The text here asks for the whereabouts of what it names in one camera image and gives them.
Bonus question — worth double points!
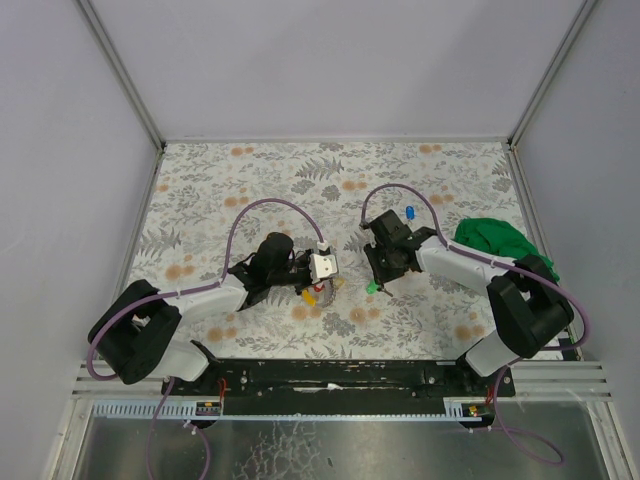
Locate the green tag key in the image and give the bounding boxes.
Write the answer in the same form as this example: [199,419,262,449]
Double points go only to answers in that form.
[366,280,393,297]

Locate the spiral keyring with yellow handle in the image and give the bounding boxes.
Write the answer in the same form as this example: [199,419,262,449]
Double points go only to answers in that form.
[301,277,345,309]

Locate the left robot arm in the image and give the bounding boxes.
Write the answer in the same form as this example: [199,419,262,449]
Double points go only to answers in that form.
[87,232,335,385]

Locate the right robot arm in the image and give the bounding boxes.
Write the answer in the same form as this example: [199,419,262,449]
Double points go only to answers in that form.
[361,210,574,377]

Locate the floral table mat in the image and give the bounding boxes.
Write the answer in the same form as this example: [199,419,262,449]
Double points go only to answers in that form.
[129,141,524,359]

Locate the green cloth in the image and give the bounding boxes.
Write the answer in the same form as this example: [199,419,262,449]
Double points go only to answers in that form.
[454,218,560,281]

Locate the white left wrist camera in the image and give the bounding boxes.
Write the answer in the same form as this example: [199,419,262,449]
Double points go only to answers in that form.
[309,242,339,285]

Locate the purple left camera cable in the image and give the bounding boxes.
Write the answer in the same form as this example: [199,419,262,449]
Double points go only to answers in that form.
[87,198,326,384]

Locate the purple camera cable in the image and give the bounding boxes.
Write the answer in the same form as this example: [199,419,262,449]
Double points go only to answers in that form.
[359,183,590,349]
[87,198,326,384]

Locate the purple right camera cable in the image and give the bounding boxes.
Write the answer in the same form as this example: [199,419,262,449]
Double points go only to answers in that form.
[359,183,590,349]

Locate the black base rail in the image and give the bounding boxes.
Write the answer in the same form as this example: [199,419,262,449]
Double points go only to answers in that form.
[171,359,515,405]

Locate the white cable duct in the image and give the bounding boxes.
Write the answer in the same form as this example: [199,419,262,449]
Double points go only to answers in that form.
[91,397,492,426]

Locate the purple floor cable right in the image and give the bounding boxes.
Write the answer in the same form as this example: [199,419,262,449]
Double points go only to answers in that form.
[469,372,566,467]

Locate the purple floor cable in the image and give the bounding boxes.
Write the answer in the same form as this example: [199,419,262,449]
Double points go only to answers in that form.
[469,372,566,467]
[144,374,214,480]

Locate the purple floor cable left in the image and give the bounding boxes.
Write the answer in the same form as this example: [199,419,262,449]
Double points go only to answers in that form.
[144,374,214,480]

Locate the right aluminium frame post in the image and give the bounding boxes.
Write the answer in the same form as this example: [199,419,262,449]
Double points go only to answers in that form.
[506,0,600,151]

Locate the aluminium frame post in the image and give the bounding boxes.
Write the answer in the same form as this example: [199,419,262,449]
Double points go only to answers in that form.
[72,0,166,151]
[506,0,600,151]

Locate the left aluminium frame post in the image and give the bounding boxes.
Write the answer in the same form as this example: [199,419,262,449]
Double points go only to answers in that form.
[72,0,166,151]

